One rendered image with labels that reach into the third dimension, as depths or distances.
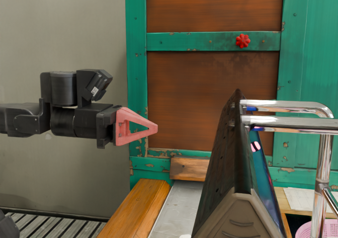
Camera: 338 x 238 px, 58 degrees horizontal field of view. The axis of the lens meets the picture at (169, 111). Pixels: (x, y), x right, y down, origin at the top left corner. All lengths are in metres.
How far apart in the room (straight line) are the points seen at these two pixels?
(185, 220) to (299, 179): 0.40
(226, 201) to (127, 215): 0.68
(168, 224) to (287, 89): 0.54
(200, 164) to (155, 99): 0.27
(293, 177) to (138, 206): 0.50
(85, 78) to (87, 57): 1.36
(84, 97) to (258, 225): 0.42
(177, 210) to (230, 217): 0.73
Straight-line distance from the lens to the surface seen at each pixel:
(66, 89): 0.60
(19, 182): 2.40
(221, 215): 0.24
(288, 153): 1.05
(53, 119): 0.62
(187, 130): 1.05
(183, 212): 0.95
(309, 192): 1.07
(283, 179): 1.08
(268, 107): 0.59
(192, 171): 1.02
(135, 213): 0.90
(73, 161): 2.12
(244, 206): 0.23
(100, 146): 0.56
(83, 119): 0.58
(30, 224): 1.12
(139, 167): 1.12
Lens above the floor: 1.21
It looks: 11 degrees down
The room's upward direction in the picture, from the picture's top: straight up
